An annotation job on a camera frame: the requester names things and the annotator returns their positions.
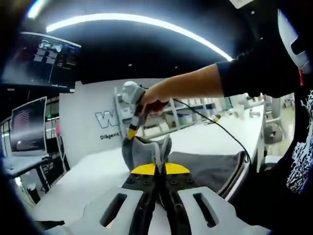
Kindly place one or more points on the grey towel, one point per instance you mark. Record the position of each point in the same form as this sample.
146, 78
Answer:
144, 154

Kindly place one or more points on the pink hanging tag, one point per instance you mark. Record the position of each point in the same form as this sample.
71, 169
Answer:
58, 129

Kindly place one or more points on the grey metal shelving rack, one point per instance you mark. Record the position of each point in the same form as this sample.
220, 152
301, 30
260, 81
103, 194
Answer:
176, 115

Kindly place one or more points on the row of white storage boxes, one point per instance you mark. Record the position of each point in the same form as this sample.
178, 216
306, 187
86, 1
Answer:
195, 110

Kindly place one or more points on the grey side desk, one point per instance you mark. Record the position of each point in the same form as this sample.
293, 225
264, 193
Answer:
22, 165

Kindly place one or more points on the person's right hand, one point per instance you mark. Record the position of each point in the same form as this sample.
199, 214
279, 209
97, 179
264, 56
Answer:
154, 98

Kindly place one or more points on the white worn device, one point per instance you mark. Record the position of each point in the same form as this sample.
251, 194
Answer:
291, 31

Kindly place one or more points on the long ceiling light strip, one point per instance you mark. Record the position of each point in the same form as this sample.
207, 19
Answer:
137, 20

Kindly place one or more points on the portrait desk monitor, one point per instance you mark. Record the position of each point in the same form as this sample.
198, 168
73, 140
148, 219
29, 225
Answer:
29, 127

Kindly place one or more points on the black metal frame rack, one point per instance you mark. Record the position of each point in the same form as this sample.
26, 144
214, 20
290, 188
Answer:
57, 159

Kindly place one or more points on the grey office chair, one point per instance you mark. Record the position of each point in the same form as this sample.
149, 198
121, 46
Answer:
275, 133

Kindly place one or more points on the white table container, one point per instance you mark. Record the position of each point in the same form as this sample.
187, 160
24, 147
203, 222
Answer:
239, 111

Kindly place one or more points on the ceiling-hung dark monitor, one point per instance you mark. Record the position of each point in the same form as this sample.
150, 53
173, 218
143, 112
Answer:
46, 61

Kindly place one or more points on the tool clutter with yellow parts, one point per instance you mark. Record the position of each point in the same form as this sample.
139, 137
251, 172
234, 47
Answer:
215, 118

